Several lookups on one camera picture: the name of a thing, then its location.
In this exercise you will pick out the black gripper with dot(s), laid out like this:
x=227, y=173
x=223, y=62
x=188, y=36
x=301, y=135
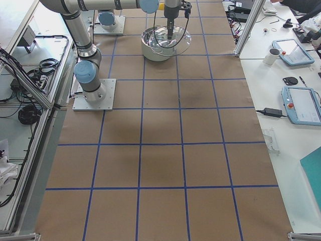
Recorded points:
x=170, y=13

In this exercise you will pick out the glass pot lid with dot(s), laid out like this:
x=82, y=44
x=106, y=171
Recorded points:
x=161, y=45

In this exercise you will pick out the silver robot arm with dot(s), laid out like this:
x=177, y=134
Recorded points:
x=86, y=71
x=107, y=19

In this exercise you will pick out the white mug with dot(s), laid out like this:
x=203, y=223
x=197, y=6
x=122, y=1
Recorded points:
x=271, y=56

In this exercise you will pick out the far blue teach pendant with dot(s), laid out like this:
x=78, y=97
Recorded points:
x=292, y=52

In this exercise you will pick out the blue teach pendant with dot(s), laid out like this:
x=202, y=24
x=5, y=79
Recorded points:
x=292, y=52
x=301, y=105

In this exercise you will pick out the black round disc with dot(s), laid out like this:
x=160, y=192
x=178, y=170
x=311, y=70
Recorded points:
x=290, y=81

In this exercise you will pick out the grey metal box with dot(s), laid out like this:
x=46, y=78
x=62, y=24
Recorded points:
x=28, y=40

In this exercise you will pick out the black power adapter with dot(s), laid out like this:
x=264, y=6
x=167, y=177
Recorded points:
x=271, y=112

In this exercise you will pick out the near blue teach pendant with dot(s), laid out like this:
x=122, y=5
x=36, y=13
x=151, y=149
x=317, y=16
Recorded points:
x=301, y=105

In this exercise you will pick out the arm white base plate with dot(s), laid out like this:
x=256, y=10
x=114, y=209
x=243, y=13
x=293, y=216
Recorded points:
x=116, y=29
x=102, y=99

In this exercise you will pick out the aluminium frame post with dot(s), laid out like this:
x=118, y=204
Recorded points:
x=257, y=6

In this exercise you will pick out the clear plastic bracket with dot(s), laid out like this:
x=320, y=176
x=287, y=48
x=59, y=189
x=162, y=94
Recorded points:
x=271, y=141

